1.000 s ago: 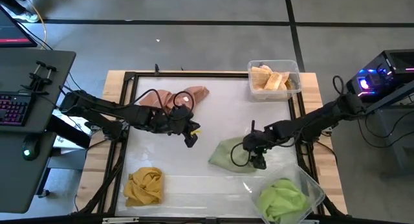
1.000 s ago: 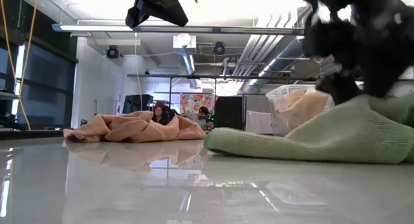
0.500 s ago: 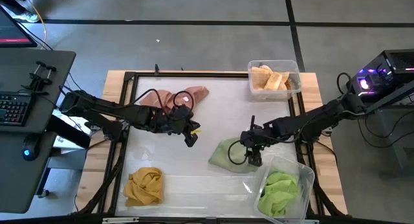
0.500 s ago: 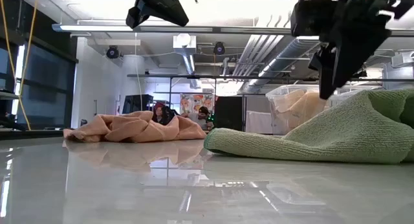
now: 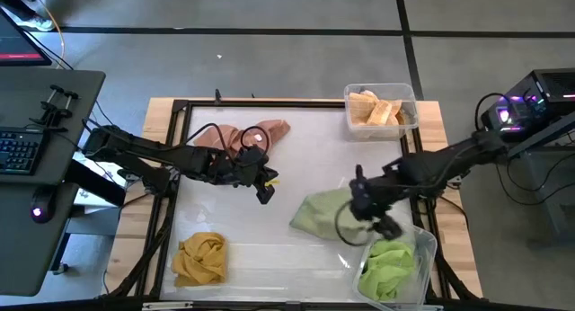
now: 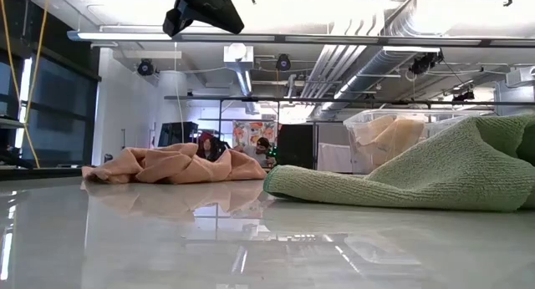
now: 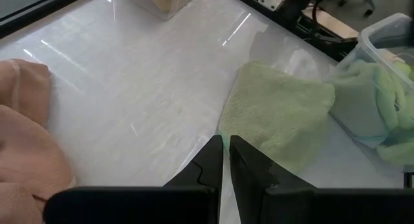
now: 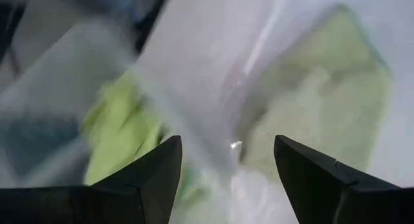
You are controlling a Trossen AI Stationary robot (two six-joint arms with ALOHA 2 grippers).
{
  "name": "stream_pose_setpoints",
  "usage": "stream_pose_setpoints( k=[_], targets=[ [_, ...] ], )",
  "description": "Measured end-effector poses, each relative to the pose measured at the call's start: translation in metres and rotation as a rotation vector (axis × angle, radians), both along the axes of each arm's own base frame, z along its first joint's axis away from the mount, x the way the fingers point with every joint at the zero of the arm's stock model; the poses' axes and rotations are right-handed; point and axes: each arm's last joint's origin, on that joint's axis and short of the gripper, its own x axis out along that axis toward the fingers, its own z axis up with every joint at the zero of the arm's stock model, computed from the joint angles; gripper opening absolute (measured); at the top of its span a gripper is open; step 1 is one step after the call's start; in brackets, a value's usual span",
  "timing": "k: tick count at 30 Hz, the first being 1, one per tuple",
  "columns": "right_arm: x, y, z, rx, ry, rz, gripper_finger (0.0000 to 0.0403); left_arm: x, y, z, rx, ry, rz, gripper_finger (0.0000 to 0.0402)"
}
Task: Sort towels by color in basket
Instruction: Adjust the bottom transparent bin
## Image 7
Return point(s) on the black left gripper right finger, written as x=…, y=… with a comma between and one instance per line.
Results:
x=249, y=175

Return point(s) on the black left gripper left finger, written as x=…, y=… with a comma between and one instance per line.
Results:
x=207, y=172

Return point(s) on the lime green towel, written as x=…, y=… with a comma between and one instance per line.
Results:
x=278, y=114
x=401, y=120

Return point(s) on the pink towel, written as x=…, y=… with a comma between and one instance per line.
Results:
x=26, y=152

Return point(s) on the clear plastic bin green towels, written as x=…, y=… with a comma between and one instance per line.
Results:
x=365, y=44

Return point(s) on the clear plastic bin yellow towels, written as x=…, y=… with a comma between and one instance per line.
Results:
x=142, y=4

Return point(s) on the pale mint towel teal trim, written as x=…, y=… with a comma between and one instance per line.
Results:
x=355, y=104

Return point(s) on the light wooden board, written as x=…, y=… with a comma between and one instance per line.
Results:
x=333, y=23

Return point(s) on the office chair wheeled base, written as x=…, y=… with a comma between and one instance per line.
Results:
x=368, y=12

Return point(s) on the black table end rail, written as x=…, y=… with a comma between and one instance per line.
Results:
x=323, y=44

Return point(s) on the black table edge rail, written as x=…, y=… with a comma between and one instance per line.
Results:
x=39, y=15

